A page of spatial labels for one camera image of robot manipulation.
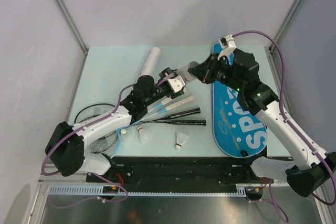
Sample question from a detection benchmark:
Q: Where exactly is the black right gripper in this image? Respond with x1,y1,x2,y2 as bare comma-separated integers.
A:
188,52,244,92

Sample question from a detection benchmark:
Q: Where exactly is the white cardboard tube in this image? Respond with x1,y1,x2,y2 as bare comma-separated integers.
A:
138,47,162,78

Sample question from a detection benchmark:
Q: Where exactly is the white shuttlecock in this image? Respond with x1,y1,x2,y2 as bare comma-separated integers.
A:
137,127,153,144
120,129,132,143
174,132,189,150

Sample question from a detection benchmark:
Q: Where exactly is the blue racket bag cover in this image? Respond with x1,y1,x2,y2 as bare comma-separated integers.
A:
211,42,269,158

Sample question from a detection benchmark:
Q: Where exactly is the white shuttlecock tube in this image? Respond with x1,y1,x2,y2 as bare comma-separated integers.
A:
174,61,199,87

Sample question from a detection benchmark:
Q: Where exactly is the black racket bag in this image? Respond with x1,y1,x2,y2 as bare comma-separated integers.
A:
240,146,268,158

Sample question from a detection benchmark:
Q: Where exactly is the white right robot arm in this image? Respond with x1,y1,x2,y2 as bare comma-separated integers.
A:
188,49,335,197

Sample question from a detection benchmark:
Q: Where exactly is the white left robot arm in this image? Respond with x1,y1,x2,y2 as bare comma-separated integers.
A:
45,68,187,182

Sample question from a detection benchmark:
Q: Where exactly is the blue racket white grip upper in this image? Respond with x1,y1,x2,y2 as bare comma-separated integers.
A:
120,92,195,130

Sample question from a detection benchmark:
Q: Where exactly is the blue racket white grip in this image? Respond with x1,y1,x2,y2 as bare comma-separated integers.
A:
115,95,195,154
120,92,195,130

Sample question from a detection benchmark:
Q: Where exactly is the blue racket white grip lower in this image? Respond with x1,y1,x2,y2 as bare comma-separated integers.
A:
115,95,195,154

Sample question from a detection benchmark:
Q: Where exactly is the black racket upper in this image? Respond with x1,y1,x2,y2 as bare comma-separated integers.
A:
74,103,201,124

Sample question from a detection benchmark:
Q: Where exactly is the black racket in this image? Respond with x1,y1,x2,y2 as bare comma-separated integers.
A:
88,119,206,157
74,103,201,124

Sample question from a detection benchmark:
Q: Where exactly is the black racket lower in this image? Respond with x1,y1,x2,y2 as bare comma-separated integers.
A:
88,119,206,157

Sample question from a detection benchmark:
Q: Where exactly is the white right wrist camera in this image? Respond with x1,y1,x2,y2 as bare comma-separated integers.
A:
217,35,236,60

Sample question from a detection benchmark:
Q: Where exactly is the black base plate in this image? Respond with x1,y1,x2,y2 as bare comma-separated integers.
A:
86,156,274,193

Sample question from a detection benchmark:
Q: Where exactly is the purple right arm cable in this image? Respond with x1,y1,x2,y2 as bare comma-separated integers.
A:
232,30,336,205

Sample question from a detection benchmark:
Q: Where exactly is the aluminium frame post right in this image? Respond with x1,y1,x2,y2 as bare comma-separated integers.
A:
274,0,304,43

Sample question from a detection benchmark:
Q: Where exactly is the aluminium frame post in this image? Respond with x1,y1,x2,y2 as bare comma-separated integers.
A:
274,0,304,43
53,0,89,56

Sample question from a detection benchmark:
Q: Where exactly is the grey cable duct rail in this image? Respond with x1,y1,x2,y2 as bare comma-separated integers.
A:
48,185,256,197

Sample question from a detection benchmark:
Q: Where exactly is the aluminium frame post left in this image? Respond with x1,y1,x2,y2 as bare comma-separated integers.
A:
53,0,89,56

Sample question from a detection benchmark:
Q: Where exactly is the aluminium side rail right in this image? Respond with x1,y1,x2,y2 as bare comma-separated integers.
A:
265,47,336,224

